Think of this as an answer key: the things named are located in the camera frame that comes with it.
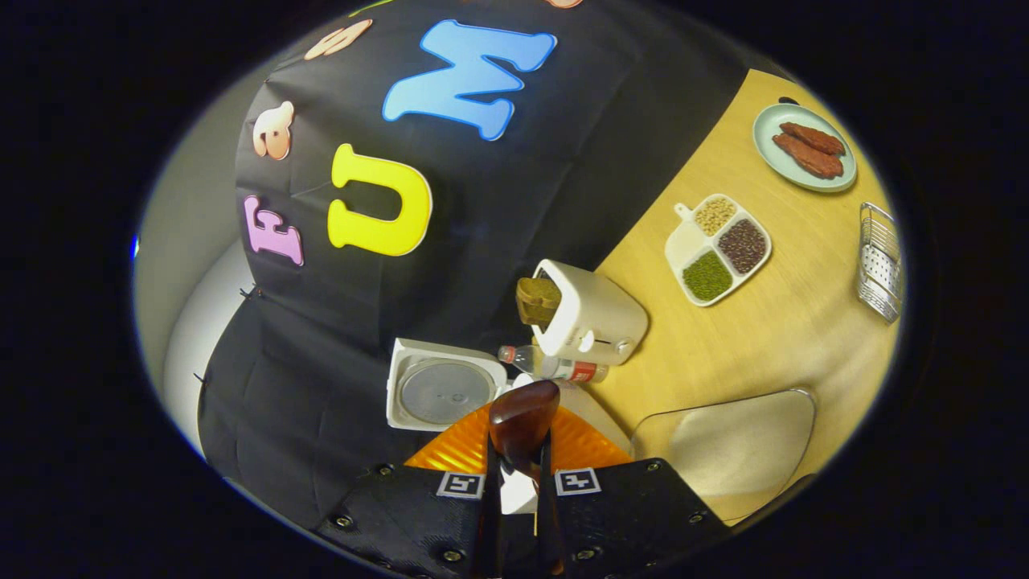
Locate brown wooden spoon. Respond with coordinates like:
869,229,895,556
488,380,561,499

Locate white rice cooker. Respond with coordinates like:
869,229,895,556
386,338,633,515

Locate white divided dish of beans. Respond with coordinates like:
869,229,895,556
665,193,773,307

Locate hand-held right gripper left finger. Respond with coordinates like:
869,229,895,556
314,402,505,579

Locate pale green plate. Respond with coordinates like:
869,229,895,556
752,103,858,193

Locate black backdrop cloth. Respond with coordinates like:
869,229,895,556
197,0,752,532

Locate white toaster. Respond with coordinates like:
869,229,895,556
531,259,649,367

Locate brown bread slice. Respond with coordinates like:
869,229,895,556
516,277,563,329

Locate clear water bottle red label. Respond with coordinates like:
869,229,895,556
498,344,609,384

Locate reddish brown sausage piece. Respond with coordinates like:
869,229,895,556
780,122,847,156
773,133,844,179

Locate metal wire chopstick holder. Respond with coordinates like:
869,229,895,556
857,202,903,323

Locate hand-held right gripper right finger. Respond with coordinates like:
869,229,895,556
536,404,712,578

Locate clear box of white rice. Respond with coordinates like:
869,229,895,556
631,388,817,501

